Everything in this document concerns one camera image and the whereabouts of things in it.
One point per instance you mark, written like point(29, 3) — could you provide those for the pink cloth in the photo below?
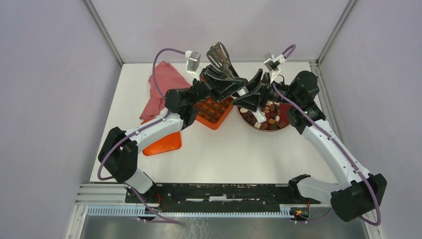
point(167, 77)

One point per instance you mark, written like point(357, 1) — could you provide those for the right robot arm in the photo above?
point(358, 193)

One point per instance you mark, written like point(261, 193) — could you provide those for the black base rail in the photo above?
point(222, 198)

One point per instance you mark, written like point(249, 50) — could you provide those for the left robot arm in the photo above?
point(120, 150)

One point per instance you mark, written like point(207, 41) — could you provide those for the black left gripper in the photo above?
point(223, 83)

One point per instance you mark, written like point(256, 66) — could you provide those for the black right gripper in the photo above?
point(253, 98)

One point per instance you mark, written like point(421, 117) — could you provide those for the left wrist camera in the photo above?
point(193, 62)

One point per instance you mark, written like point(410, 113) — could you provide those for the orange chocolate box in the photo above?
point(212, 113)

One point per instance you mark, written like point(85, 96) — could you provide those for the orange box lid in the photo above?
point(168, 143)

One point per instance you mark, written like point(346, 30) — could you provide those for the red round plate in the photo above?
point(276, 111)

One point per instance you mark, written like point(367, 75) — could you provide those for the silver white-handled tongs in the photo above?
point(219, 58)

